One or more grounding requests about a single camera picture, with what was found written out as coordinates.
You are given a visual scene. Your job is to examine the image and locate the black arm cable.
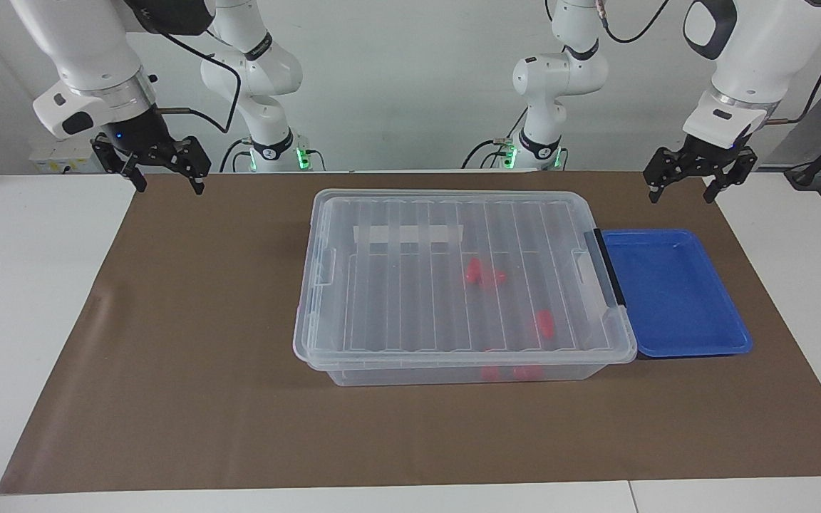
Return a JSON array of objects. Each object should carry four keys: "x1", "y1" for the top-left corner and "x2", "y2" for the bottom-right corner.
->
[
  {"x1": 150, "y1": 28, "x2": 243, "y2": 135},
  {"x1": 599, "y1": 0, "x2": 821, "y2": 126}
]

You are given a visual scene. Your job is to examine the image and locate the brown table mat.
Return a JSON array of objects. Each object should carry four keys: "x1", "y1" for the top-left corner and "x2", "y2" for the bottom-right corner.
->
[{"x1": 0, "y1": 171, "x2": 821, "y2": 494}]

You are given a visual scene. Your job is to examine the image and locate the black base cables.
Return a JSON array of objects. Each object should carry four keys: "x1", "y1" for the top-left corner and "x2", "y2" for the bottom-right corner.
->
[
  {"x1": 220, "y1": 135, "x2": 326, "y2": 173},
  {"x1": 462, "y1": 110, "x2": 527, "y2": 170}
]

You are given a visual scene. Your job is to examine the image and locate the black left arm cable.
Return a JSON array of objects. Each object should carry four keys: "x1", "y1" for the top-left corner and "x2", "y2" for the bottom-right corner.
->
[{"x1": 599, "y1": 0, "x2": 821, "y2": 126}]

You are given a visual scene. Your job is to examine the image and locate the black left base cables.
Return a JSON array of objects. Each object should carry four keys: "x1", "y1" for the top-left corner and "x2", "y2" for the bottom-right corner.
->
[{"x1": 462, "y1": 110, "x2": 527, "y2": 170}]

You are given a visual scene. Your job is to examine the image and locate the white power strip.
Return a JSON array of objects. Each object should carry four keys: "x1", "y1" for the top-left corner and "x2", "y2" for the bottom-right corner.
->
[{"x1": 29, "y1": 138, "x2": 109, "y2": 175}]

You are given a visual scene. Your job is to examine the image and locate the clear ribbed plastic lid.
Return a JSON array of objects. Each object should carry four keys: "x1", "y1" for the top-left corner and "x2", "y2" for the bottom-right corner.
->
[{"x1": 293, "y1": 188, "x2": 638, "y2": 371}]

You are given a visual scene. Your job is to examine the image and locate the black right base cables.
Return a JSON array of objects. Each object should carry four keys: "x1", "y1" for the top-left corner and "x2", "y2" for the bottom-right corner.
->
[{"x1": 220, "y1": 135, "x2": 326, "y2": 173}]

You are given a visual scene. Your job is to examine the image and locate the blue plastic tray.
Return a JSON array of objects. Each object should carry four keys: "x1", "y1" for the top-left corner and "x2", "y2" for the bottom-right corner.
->
[{"x1": 601, "y1": 228, "x2": 753, "y2": 359}]

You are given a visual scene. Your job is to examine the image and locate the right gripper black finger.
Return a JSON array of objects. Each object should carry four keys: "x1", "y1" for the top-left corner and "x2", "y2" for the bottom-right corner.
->
[
  {"x1": 92, "y1": 134, "x2": 148, "y2": 193},
  {"x1": 168, "y1": 135, "x2": 212, "y2": 195}
]

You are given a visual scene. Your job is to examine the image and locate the black box latch handle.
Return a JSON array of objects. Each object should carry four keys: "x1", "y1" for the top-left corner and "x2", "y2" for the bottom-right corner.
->
[{"x1": 591, "y1": 228, "x2": 627, "y2": 309}]

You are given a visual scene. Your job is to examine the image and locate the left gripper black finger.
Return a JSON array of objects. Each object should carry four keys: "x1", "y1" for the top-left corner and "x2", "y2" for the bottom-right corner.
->
[
  {"x1": 703, "y1": 147, "x2": 759, "y2": 204},
  {"x1": 642, "y1": 146, "x2": 693, "y2": 204}
]

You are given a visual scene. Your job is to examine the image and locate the clear plastic storage box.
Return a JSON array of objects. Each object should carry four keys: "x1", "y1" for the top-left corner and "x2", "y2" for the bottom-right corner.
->
[{"x1": 295, "y1": 190, "x2": 636, "y2": 387}]

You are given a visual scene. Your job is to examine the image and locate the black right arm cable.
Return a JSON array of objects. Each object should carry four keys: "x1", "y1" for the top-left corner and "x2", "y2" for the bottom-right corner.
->
[{"x1": 150, "y1": 28, "x2": 243, "y2": 135}]

